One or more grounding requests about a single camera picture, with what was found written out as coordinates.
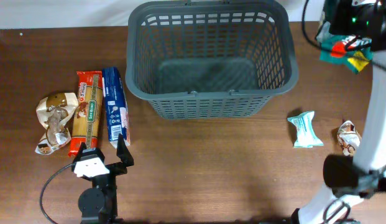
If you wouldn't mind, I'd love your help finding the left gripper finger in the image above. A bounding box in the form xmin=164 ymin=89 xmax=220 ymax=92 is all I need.
xmin=116 ymin=134 xmax=134 ymax=165
xmin=75 ymin=142 xmax=86 ymax=159

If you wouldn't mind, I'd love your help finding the green Nescafe coffee bag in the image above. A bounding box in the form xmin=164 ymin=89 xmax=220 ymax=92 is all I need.
xmin=315 ymin=21 xmax=373 ymax=74

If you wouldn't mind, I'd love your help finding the beige brown snack bag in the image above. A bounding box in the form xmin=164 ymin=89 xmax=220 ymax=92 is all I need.
xmin=337 ymin=120 xmax=362 ymax=157

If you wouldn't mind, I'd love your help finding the light teal tissue pack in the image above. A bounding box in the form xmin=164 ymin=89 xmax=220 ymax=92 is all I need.
xmin=287 ymin=111 xmax=324 ymax=148

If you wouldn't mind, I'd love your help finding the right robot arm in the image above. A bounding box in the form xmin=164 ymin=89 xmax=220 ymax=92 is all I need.
xmin=290 ymin=0 xmax=386 ymax=223

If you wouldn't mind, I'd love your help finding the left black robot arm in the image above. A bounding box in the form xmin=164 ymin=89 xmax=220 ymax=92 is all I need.
xmin=71 ymin=134 xmax=134 ymax=223

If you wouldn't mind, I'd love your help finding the San Remo spaghetti pack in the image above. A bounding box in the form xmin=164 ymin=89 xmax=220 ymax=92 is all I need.
xmin=68 ymin=71 xmax=103 ymax=157

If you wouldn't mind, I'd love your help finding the blue pasta pack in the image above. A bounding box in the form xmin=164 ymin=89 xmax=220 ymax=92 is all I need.
xmin=102 ymin=67 xmax=131 ymax=148

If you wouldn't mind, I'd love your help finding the crumpled beige clear wrapper bag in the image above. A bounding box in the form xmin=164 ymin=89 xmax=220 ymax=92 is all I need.
xmin=35 ymin=93 xmax=78 ymax=156

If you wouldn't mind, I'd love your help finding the grey plastic shopping basket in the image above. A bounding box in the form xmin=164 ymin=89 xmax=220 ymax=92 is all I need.
xmin=125 ymin=0 xmax=298 ymax=119

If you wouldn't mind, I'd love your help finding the left black cable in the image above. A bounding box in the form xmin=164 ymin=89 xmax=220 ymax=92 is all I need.
xmin=39 ymin=162 xmax=76 ymax=224

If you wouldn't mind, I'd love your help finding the black cable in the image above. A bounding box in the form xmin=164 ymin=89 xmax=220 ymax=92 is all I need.
xmin=301 ymin=0 xmax=386 ymax=75
xmin=39 ymin=162 xmax=76 ymax=224

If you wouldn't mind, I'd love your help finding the right black cable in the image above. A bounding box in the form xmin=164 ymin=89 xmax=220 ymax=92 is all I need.
xmin=301 ymin=0 xmax=386 ymax=75

